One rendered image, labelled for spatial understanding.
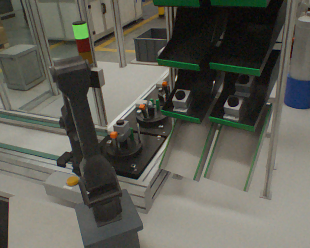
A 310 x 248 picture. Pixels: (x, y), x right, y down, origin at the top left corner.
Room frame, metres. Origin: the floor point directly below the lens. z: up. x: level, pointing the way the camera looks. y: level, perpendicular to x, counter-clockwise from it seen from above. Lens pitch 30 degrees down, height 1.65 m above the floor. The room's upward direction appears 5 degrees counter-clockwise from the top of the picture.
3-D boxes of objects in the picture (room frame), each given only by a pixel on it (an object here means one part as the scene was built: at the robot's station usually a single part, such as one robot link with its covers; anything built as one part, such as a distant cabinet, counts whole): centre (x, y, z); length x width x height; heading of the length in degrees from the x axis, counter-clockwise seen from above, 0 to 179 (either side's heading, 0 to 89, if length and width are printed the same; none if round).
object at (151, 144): (1.00, 0.14, 0.96); 0.24 x 0.24 x 0.02; 64
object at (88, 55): (1.19, 0.25, 1.28); 0.05 x 0.05 x 0.05
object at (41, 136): (1.15, 0.39, 0.91); 0.84 x 0.28 x 0.10; 64
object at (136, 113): (1.23, 0.02, 1.01); 0.24 x 0.24 x 0.13; 64
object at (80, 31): (1.19, 0.25, 1.38); 0.05 x 0.05 x 0.05
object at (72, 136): (0.81, 0.24, 1.16); 0.09 x 0.06 x 0.07; 22
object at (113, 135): (0.96, 0.15, 1.04); 0.04 x 0.02 x 0.08; 154
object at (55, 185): (0.84, 0.31, 0.93); 0.21 x 0.07 x 0.06; 64
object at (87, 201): (0.58, 0.15, 1.15); 0.09 x 0.07 x 0.06; 112
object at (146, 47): (3.11, -0.20, 0.73); 0.62 x 0.42 x 0.23; 64
